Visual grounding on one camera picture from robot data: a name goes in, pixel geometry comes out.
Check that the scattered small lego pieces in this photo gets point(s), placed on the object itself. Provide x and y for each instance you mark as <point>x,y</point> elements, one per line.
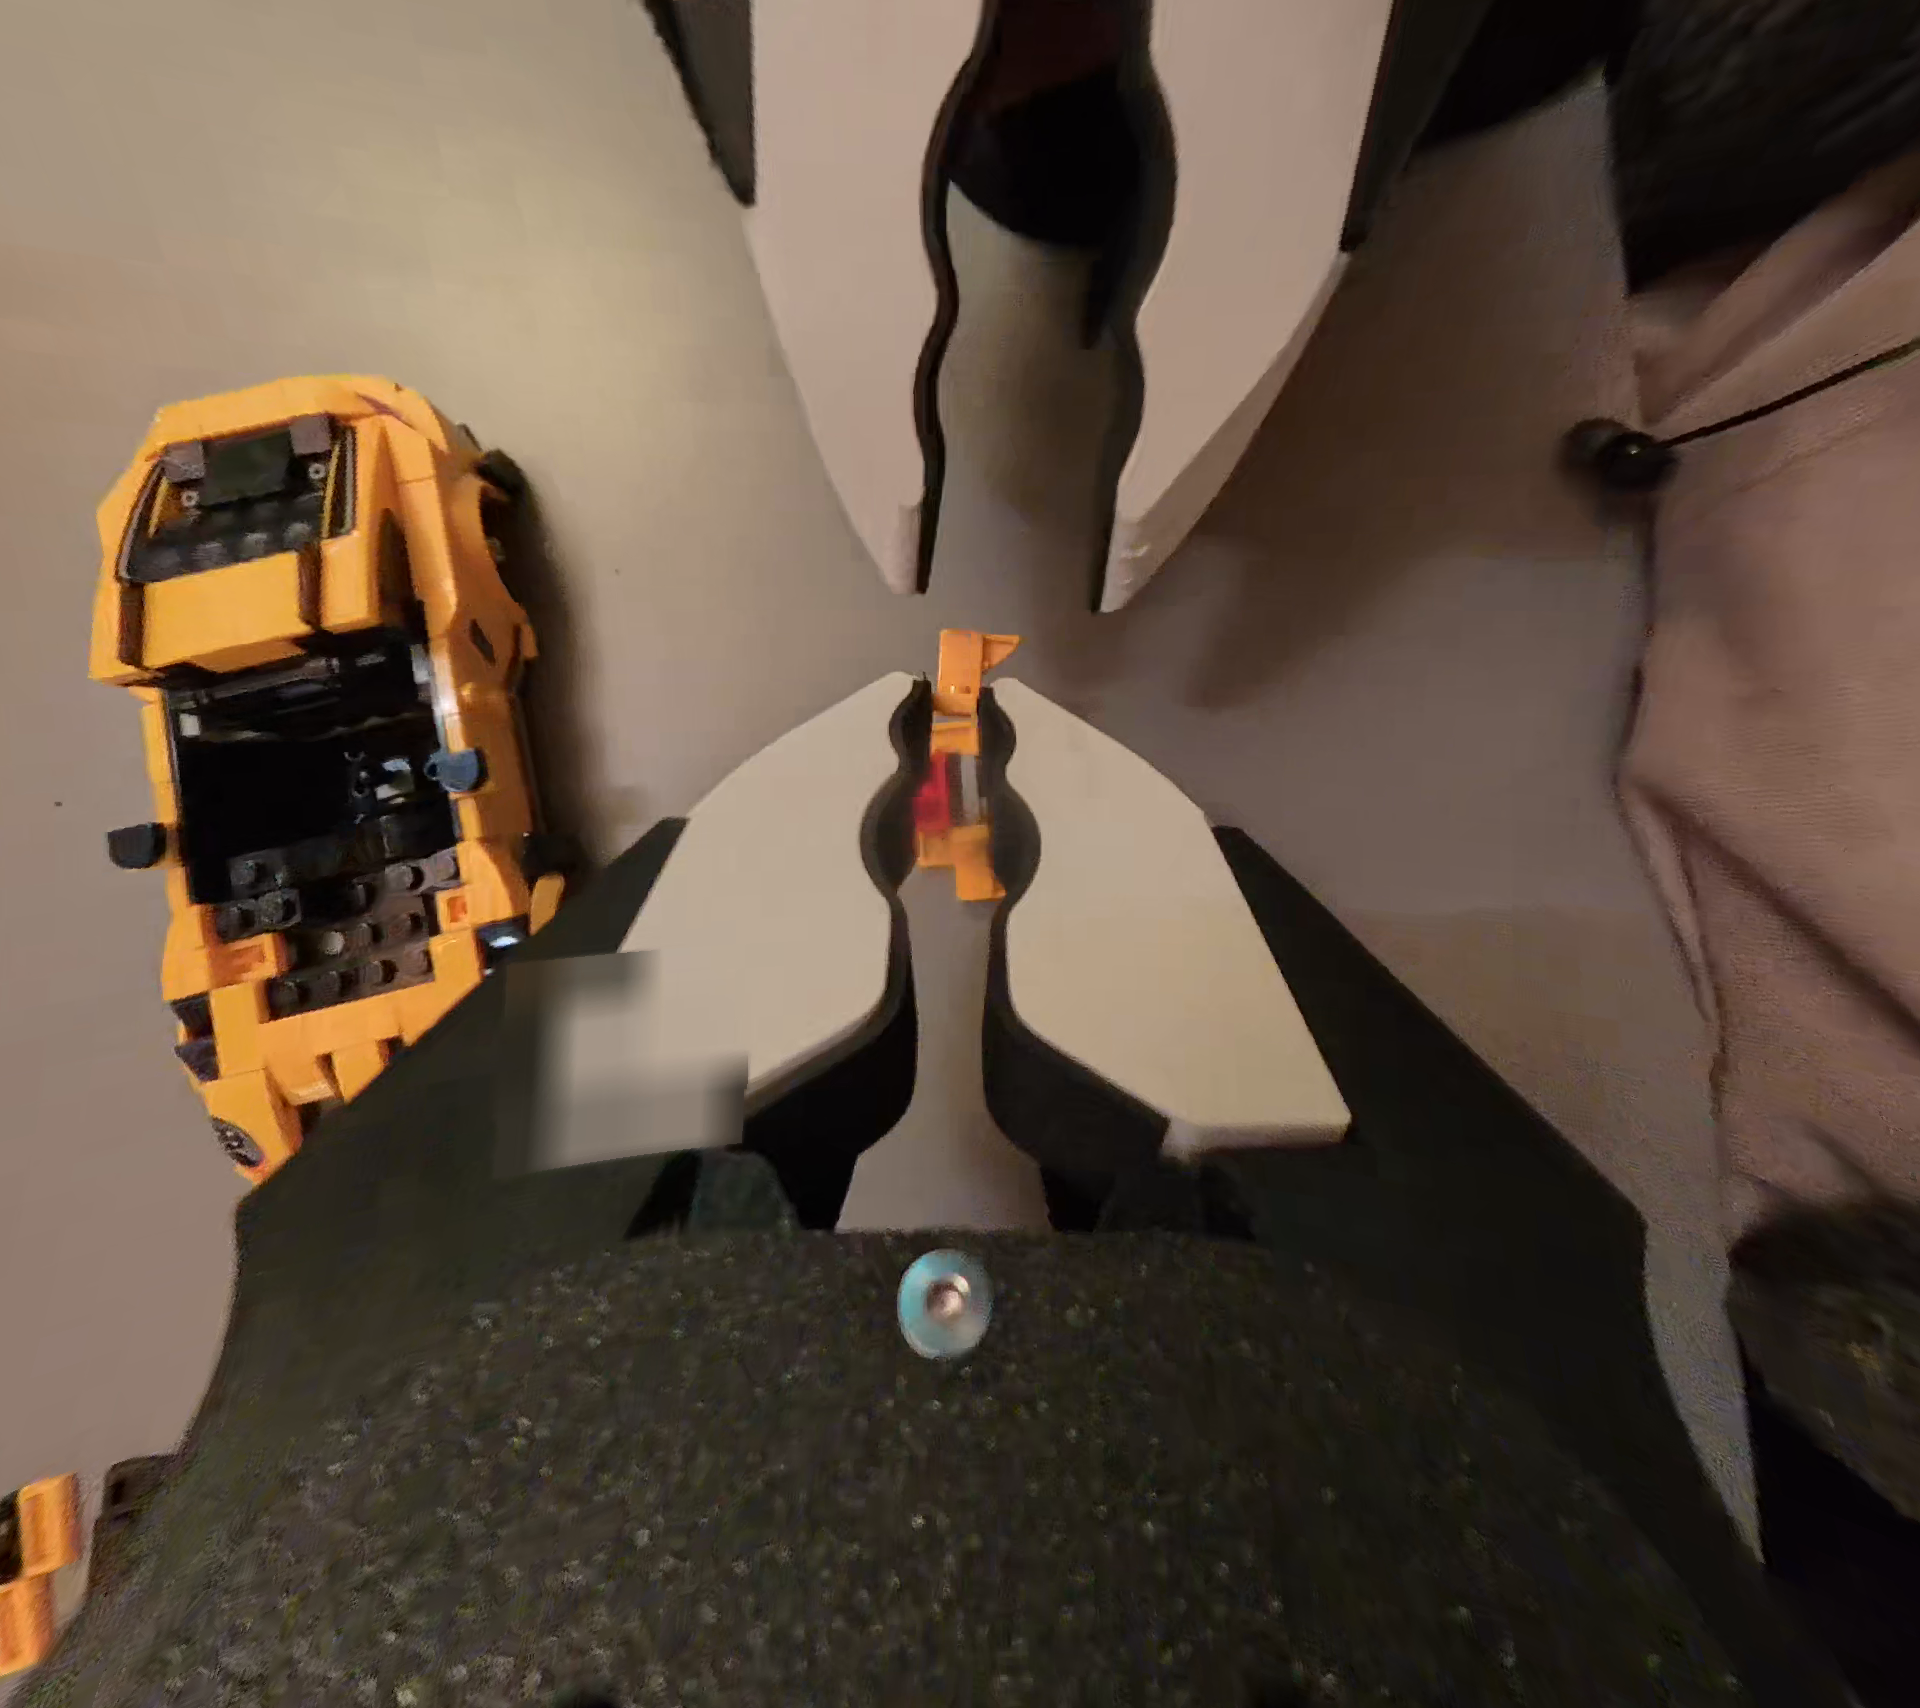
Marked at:
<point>38,1559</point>

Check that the beige sweatshirt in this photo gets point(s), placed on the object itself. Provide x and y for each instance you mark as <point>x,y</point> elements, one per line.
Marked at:
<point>1784,762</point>

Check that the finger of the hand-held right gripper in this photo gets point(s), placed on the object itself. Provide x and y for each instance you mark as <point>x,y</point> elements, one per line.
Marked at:
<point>1275,88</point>
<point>840,88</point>

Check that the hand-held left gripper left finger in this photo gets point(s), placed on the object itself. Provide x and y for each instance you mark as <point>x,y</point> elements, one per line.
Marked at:
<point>795,868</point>

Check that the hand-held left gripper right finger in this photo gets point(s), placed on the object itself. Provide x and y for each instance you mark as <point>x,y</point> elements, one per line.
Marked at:
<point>1155,972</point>

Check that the orange plate with red brick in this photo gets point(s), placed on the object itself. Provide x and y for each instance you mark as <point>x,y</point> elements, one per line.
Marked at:
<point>945,822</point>

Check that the yellow lego car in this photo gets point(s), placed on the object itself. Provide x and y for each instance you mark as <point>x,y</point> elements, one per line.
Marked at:
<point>301,762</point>

